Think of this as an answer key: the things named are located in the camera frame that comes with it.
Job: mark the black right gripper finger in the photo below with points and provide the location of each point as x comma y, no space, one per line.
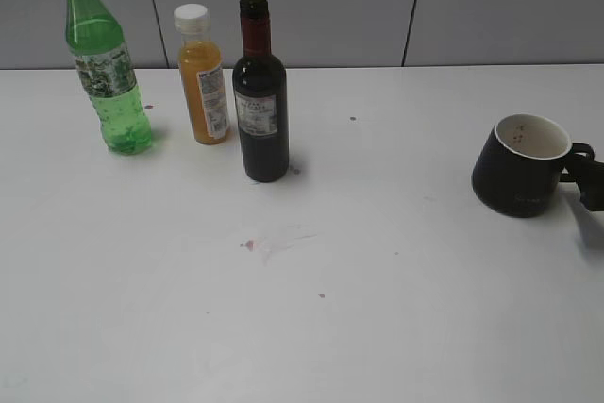
587,174

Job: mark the black mug white inside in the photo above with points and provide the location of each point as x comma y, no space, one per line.
522,163

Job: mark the dark red wine bottle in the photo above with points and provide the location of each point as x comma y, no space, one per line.
260,91

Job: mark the orange juice bottle white cap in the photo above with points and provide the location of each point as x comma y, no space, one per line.
201,70

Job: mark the green plastic soda bottle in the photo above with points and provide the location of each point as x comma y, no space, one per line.
105,70

